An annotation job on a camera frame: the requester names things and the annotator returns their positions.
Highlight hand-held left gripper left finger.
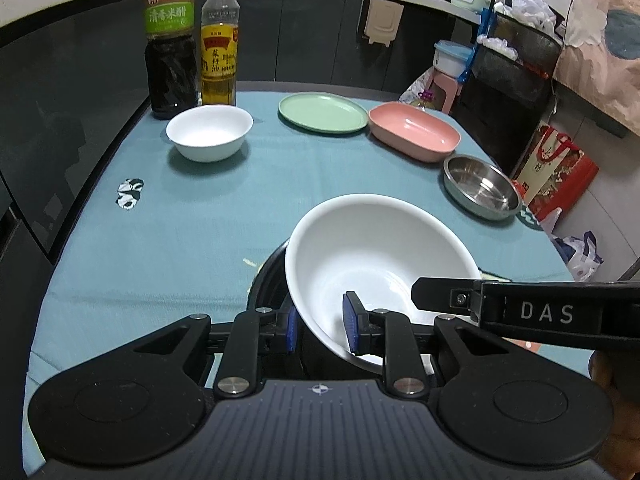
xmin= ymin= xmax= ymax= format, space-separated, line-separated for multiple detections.
xmin=120 ymin=304 xmax=302 ymax=402

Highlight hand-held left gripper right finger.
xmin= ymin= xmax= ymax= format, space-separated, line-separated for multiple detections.
xmin=342 ymin=291 xmax=521 ymax=402

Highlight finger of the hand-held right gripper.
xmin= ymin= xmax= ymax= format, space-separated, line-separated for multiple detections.
xmin=411 ymin=277 xmax=483 ymax=321

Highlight large white bowl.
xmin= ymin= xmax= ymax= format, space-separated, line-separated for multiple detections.
xmin=284 ymin=194 xmax=483 ymax=373

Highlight stainless steel bowl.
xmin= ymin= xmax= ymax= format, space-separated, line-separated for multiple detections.
xmin=442 ymin=155 xmax=523 ymax=221

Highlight person's right hand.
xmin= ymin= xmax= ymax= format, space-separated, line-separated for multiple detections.
xmin=589 ymin=349 xmax=640 ymax=480

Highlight black round pot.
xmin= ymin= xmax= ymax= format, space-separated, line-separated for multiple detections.
xmin=246 ymin=240 xmax=386 ymax=381

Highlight white and blue plastic bag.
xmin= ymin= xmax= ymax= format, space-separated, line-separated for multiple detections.
xmin=550 ymin=207 xmax=603 ymax=282

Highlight red gift bag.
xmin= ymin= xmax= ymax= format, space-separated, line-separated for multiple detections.
xmin=512 ymin=122 xmax=600 ymax=221

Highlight blue printed mat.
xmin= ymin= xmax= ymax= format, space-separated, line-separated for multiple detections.
xmin=22 ymin=80 xmax=596 ymax=480

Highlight pink oval dish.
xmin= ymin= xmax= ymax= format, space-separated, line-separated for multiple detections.
xmin=368 ymin=102 xmax=461 ymax=163

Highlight pink stool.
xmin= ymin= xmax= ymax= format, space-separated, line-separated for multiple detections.
xmin=429 ymin=67 xmax=463 ymax=113

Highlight small white bowl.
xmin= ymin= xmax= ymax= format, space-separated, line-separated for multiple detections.
xmin=166 ymin=104 xmax=254 ymax=163

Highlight green plate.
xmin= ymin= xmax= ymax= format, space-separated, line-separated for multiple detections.
xmin=278 ymin=92 xmax=370 ymax=135

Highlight blue lid plastic container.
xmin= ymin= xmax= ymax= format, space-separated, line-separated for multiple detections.
xmin=433 ymin=40 xmax=473 ymax=78

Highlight brown printed paper bag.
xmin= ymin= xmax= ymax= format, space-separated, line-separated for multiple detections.
xmin=552 ymin=0 xmax=640 ymax=136

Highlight yellow oil bottle red label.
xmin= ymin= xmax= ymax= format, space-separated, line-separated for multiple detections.
xmin=200 ymin=0 xmax=241 ymax=108

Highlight beige cutting board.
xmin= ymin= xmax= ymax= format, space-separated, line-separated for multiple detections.
xmin=364 ymin=0 xmax=406 ymax=48

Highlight dark vinegar bottle green label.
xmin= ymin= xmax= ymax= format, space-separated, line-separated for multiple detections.
xmin=144 ymin=0 xmax=201 ymax=120

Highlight white plastic bags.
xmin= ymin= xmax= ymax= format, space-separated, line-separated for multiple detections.
xmin=492 ymin=0 xmax=556 ymax=36

